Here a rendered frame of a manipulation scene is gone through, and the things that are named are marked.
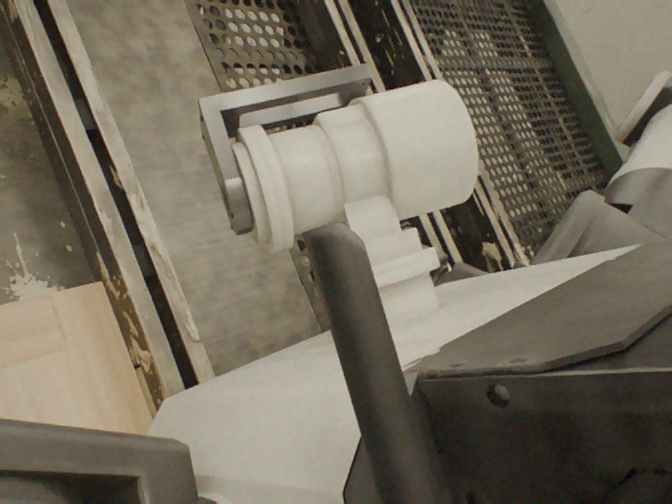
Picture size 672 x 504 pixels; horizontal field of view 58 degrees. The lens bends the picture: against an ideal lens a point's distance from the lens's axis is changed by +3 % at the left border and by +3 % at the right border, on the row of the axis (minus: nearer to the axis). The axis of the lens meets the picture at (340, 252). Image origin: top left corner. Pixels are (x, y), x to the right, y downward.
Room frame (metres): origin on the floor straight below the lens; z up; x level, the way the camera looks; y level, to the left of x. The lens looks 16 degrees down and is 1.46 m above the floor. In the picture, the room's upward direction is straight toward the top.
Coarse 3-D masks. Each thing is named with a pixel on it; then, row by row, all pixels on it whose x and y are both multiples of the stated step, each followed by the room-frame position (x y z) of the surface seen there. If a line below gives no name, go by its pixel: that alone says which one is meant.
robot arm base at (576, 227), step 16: (592, 192) 0.43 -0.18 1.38; (576, 208) 0.41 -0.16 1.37; (592, 208) 0.41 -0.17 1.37; (608, 208) 0.42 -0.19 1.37; (560, 224) 0.40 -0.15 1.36; (576, 224) 0.40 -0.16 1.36; (592, 224) 0.40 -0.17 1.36; (560, 240) 0.39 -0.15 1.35; (576, 240) 0.39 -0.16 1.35; (544, 256) 0.38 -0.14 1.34; (560, 256) 0.38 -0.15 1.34; (576, 256) 0.39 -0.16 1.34
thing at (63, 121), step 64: (0, 0) 0.77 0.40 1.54; (64, 0) 0.79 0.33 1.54; (64, 64) 0.76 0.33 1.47; (64, 128) 0.69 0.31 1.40; (64, 192) 0.70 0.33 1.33; (128, 192) 0.68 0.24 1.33; (128, 256) 0.64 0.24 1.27; (128, 320) 0.62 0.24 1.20; (192, 320) 0.63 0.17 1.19; (192, 384) 0.61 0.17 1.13
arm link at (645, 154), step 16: (656, 80) 0.63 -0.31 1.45; (640, 96) 0.63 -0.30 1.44; (656, 96) 0.58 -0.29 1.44; (640, 112) 0.62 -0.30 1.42; (656, 112) 0.57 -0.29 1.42; (624, 128) 0.63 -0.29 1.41; (640, 128) 0.59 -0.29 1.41; (656, 128) 0.53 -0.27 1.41; (624, 144) 0.65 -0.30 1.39; (640, 144) 0.52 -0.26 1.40; (656, 144) 0.50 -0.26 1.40; (640, 160) 0.49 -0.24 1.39; (656, 160) 0.48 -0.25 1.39
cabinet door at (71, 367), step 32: (96, 288) 0.65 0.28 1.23; (0, 320) 0.57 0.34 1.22; (32, 320) 0.59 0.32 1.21; (64, 320) 0.60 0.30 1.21; (96, 320) 0.62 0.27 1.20; (0, 352) 0.55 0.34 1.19; (32, 352) 0.57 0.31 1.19; (64, 352) 0.59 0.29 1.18; (96, 352) 0.60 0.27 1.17; (128, 352) 0.62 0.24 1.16; (0, 384) 0.54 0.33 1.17; (32, 384) 0.55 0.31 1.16; (64, 384) 0.57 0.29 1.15; (96, 384) 0.58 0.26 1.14; (128, 384) 0.60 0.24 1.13; (0, 416) 0.52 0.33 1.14; (32, 416) 0.53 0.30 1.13; (64, 416) 0.55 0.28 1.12; (96, 416) 0.56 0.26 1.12; (128, 416) 0.58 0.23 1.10
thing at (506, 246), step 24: (360, 0) 1.36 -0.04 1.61; (384, 0) 1.31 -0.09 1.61; (384, 24) 1.31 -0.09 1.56; (408, 24) 1.31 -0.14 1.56; (384, 48) 1.31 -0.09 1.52; (408, 48) 1.27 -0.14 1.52; (408, 72) 1.26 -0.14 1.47; (432, 72) 1.27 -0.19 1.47; (480, 168) 1.19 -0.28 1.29; (480, 192) 1.15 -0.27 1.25; (456, 216) 1.17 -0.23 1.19; (480, 216) 1.13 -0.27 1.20; (504, 216) 1.15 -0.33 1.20; (480, 240) 1.13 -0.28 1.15; (504, 240) 1.11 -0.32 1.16; (480, 264) 1.13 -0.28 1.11; (504, 264) 1.09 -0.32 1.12; (528, 264) 1.12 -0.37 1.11
